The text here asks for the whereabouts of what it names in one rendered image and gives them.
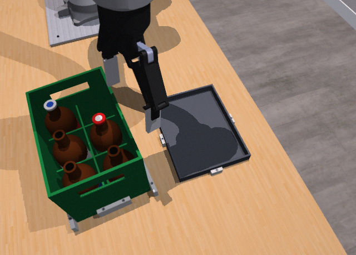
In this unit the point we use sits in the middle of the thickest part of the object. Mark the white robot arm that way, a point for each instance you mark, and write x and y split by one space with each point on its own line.
84 11

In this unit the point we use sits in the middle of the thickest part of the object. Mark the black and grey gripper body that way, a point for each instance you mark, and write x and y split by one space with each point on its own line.
129 26

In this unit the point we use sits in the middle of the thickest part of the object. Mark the green bottle crate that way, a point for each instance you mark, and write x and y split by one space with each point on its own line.
98 98

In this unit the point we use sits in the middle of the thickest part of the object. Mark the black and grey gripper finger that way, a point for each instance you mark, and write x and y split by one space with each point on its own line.
106 44
149 78

